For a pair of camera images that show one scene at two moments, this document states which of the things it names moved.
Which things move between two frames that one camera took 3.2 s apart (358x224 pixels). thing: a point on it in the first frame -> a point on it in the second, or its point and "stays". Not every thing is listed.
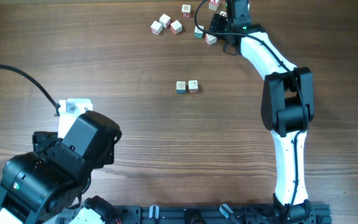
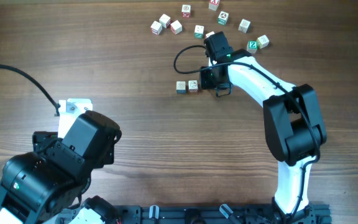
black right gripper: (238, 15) -> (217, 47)
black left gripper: (43, 140) stays
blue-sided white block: (181, 87) stays
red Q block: (186, 10) stays
